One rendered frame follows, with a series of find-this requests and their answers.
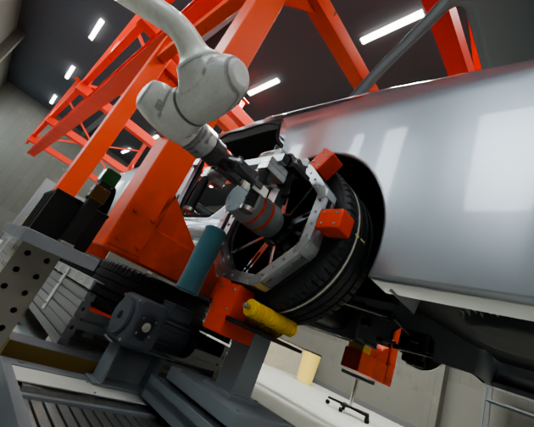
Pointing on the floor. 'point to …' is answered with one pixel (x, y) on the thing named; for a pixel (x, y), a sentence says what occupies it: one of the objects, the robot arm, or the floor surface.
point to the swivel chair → (353, 394)
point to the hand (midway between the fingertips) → (255, 188)
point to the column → (11, 294)
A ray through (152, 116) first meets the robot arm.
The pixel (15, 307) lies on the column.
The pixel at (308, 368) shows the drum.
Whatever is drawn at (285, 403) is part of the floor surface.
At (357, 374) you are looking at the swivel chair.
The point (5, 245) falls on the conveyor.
